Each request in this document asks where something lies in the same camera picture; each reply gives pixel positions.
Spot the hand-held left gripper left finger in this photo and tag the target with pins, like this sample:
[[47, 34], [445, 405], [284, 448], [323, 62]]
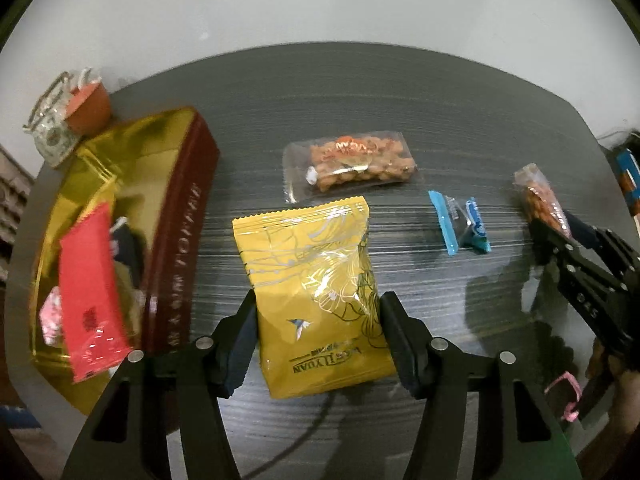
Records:
[[239, 345]]

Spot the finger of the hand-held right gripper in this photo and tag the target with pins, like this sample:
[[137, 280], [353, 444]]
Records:
[[612, 250], [575, 270]]

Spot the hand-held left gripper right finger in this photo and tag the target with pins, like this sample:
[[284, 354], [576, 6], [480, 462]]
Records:
[[405, 350]]

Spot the clear peanut packet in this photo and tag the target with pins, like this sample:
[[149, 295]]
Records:
[[542, 197], [350, 165]]

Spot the yellow snack packet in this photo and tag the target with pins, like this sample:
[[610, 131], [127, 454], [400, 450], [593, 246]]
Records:
[[320, 290]]

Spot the red and gold tin box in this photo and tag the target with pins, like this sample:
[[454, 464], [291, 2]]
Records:
[[170, 220]]

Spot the navy cracker packet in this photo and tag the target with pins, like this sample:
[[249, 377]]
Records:
[[127, 255]]

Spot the person's right hand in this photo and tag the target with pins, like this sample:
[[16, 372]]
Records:
[[625, 405]]

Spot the blue and orange box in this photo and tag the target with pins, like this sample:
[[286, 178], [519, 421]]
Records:
[[629, 180]]

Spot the pink plastic clip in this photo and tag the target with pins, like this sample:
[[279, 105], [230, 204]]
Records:
[[570, 400]]

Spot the blue candy packet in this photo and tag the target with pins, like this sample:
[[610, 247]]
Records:
[[462, 220]]

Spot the red snack packet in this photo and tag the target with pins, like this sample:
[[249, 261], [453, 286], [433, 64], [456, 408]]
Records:
[[92, 300]]

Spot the pink snack packet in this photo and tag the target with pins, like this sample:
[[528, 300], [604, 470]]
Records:
[[51, 317]]

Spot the blue foam mat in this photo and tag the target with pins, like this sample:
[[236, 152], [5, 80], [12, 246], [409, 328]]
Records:
[[17, 417]]

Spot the beige patterned curtain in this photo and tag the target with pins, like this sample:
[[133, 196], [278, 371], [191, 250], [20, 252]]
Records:
[[12, 195]]

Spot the floral ceramic teapot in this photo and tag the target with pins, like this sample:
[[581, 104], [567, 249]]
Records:
[[52, 137]]

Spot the orange lidded tea cup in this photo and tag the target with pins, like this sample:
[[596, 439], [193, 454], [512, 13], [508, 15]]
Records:
[[90, 107]]

